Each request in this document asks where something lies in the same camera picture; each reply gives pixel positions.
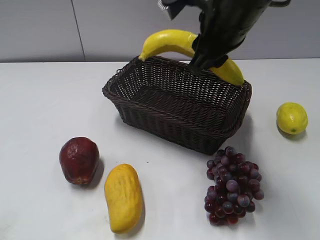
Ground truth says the yellow mango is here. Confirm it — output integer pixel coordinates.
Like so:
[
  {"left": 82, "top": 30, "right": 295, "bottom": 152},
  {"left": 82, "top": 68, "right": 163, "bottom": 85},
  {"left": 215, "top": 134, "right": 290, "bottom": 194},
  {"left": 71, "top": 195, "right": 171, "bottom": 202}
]
[{"left": 104, "top": 163, "right": 143, "bottom": 234}]

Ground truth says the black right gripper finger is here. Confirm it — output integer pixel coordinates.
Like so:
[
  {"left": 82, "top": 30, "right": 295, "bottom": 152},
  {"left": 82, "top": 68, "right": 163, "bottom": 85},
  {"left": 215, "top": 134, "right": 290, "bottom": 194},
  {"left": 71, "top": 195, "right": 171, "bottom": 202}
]
[{"left": 207, "top": 44, "right": 232, "bottom": 68}]

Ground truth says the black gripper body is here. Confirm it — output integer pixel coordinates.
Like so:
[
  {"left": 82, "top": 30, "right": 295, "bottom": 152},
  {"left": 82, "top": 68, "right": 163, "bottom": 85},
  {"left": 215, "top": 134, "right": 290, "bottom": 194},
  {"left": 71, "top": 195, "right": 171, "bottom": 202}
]
[{"left": 159, "top": 0, "right": 273, "bottom": 51}]

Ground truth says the black wicker basket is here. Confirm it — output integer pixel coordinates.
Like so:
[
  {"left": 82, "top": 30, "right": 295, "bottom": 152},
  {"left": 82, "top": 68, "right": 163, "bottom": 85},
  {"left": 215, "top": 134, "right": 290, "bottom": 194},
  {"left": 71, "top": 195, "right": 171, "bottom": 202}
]
[{"left": 102, "top": 56, "right": 252, "bottom": 155}]

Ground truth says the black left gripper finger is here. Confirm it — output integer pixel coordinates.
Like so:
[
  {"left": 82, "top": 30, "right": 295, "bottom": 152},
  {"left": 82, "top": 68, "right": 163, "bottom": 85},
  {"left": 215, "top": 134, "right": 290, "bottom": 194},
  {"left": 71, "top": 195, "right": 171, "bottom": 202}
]
[{"left": 188, "top": 34, "right": 213, "bottom": 73}]

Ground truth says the dark red apple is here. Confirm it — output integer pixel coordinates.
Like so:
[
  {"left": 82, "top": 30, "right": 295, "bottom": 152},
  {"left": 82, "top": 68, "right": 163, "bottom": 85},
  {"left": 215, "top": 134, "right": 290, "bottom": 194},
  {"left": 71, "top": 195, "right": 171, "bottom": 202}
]
[{"left": 59, "top": 136, "right": 100, "bottom": 186}]

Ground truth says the purple grape bunch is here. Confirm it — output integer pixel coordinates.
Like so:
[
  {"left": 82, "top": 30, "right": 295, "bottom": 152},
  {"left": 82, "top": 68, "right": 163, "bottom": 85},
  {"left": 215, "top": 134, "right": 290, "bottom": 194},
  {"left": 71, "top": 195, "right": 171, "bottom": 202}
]
[{"left": 204, "top": 146, "right": 265, "bottom": 226}]

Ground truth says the yellow lemon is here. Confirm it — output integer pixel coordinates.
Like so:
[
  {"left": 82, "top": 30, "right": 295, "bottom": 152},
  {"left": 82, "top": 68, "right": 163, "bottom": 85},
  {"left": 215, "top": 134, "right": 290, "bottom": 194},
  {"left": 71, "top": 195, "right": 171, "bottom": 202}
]
[{"left": 276, "top": 102, "right": 309, "bottom": 135}]

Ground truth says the yellow banana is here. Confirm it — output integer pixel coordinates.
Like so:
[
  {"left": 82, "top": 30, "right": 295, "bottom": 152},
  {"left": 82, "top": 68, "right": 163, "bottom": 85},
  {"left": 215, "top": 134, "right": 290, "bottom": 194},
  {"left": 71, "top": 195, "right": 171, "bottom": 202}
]
[{"left": 138, "top": 29, "right": 245, "bottom": 86}]

